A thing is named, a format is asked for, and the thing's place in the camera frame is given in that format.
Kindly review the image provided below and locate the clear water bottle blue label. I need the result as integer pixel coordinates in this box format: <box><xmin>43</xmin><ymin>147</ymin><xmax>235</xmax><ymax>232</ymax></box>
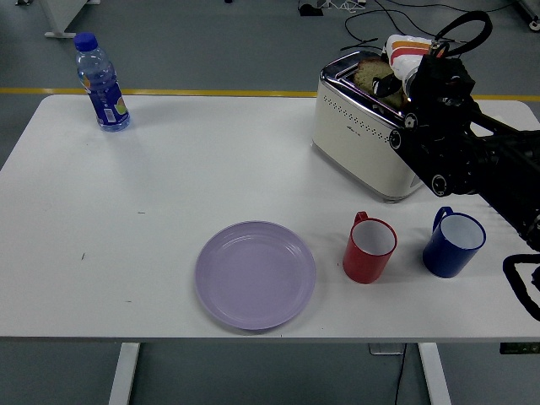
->
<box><xmin>72</xmin><ymin>32</ymin><xmax>132</xmax><ymax>133</ymax></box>

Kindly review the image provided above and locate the bread slice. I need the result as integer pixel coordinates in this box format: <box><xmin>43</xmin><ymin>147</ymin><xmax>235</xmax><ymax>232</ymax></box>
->
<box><xmin>353</xmin><ymin>57</ymin><xmax>407</xmax><ymax>106</ymax></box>

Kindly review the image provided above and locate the grey under-table bracket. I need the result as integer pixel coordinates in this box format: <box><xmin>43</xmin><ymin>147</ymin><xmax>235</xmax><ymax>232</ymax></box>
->
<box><xmin>369</xmin><ymin>342</ymin><xmax>407</xmax><ymax>355</ymax></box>

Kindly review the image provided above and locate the blue mug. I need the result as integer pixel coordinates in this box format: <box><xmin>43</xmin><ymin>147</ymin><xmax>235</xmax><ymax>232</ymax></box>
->
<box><xmin>422</xmin><ymin>205</ymin><xmax>487</xmax><ymax>278</ymax></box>

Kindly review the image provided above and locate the black cable under table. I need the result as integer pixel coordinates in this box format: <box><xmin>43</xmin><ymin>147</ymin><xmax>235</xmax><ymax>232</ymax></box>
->
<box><xmin>391</xmin><ymin>343</ymin><xmax>407</xmax><ymax>405</ymax></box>

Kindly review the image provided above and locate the white background desk leg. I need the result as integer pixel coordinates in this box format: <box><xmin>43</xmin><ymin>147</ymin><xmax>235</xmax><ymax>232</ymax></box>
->
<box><xmin>44</xmin><ymin>0</ymin><xmax>102</xmax><ymax>40</ymax></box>

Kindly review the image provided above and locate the cream and chrome toaster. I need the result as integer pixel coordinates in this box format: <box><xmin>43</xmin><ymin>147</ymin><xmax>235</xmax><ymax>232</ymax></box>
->
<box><xmin>310</xmin><ymin>50</ymin><xmax>425</xmax><ymax>204</ymax></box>

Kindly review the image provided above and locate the white table leg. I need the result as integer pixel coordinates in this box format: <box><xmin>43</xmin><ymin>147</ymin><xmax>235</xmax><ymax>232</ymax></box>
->
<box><xmin>417</xmin><ymin>342</ymin><xmax>452</xmax><ymax>405</ymax></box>
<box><xmin>108</xmin><ymin>342</ymin><xmax>142</xmax><ymax>405</ymax></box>

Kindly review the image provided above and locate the red mug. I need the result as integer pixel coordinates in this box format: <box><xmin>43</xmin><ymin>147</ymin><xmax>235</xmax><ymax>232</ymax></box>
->
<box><xmin>342</xmin><ymin>210</ymin><xmax>398</xmax><ymax>285</ymax></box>

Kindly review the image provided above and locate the black table control box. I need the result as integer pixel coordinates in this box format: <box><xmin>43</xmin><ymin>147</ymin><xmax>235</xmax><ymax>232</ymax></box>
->
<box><xmin>499</xmin><ymin>342</ymin><xmax>540</xmax><ymax>354</ymax></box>

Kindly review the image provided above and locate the purple plate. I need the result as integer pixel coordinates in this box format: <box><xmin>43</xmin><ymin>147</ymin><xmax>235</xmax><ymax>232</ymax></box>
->
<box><xmin>193</xmin><ymin>220</ymin><xmax>317</xmax><ymax>332</ymax></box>

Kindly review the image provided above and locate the black floor cable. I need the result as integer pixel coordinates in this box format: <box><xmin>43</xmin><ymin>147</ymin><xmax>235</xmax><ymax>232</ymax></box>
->
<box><xmin>343</xmin><ymin>0</ymin><xmax>440</xmax><ymax>51</ymax></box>

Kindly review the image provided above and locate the white cable bundle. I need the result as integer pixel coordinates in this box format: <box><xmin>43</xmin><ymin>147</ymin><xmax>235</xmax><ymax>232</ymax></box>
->
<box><xmin>320</xmin><ymin>0</ymin><xmax>368</xmax><ymax>12</ymax></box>

